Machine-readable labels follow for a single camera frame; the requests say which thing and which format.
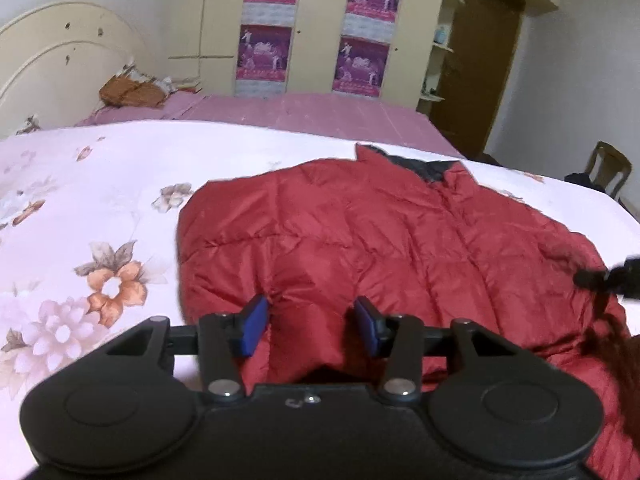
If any wooden chair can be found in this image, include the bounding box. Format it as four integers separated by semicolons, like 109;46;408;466
582;141;634;199

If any floral pink quilt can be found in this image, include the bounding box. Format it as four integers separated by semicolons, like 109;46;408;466
0;119;640;480

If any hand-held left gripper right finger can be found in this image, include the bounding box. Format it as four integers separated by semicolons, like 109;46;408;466
353;295;522;404

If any cream bed headboard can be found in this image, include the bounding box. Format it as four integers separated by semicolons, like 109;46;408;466
0;1;152;141

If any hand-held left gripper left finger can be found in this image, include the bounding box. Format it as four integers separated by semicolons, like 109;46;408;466
106;293;269;404

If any red down jacket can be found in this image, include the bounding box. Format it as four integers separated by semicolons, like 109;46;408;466
175;144;640;478

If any cream wardrobe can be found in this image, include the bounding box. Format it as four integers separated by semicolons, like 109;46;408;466
167;0;559;111

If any pink bed sheet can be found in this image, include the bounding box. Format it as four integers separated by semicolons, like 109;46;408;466
75;91;467;159

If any brown wooden door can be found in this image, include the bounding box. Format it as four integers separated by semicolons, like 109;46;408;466
429;0;527;159

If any floral pillow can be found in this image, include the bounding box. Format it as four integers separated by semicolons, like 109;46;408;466
121;61;177;99

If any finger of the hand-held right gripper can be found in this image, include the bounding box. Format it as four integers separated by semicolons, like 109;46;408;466
574;257;640;302

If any brown knitted cloth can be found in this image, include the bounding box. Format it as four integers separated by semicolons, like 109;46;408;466
99;74;169;109

